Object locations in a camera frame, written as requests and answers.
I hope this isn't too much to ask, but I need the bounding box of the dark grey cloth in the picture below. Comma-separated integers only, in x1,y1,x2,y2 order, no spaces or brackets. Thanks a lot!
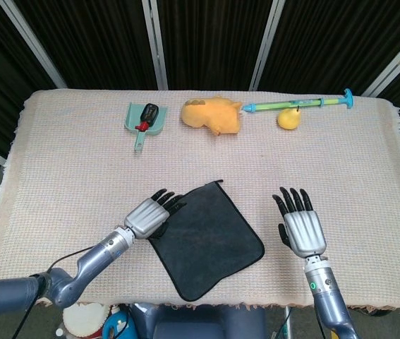
148,179,266,303

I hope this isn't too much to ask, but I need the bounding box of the blue-grey robot torso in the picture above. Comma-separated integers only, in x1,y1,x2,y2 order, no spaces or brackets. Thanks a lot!
128,302,267,339

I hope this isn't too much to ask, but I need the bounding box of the blue plastic container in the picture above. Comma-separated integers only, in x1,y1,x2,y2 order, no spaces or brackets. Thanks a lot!
101,304,137,339

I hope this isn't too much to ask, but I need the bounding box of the green blue toy water pump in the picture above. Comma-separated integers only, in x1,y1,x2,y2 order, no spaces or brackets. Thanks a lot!
242,88,356,114

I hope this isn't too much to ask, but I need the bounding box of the white round fluffy object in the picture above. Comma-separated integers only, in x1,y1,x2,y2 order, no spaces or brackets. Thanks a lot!
61,302,111,339

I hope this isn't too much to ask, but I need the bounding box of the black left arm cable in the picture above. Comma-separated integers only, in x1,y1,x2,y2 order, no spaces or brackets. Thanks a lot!
11,245,97,339

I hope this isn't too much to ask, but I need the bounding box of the orange plush toy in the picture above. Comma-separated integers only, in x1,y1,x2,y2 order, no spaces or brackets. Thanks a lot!
180,95,243,137

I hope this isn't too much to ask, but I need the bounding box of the yellow pear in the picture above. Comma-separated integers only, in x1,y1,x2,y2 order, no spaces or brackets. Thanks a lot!
277,105,302,131

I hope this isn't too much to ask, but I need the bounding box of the teal plastic dustpan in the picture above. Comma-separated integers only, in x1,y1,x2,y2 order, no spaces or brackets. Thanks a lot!
123,102,169,153

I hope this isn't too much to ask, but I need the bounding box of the black and red small device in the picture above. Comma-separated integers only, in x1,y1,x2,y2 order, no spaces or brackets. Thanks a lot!
135,102,161,132

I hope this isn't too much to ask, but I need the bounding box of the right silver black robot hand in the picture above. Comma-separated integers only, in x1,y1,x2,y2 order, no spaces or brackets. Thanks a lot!
272,186,328,259

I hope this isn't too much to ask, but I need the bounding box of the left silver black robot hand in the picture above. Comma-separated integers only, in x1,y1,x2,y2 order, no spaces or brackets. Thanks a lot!
123,189,188,241

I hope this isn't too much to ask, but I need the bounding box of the beige woven tablecloth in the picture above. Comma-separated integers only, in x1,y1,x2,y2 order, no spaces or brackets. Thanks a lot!
0,88,400,315

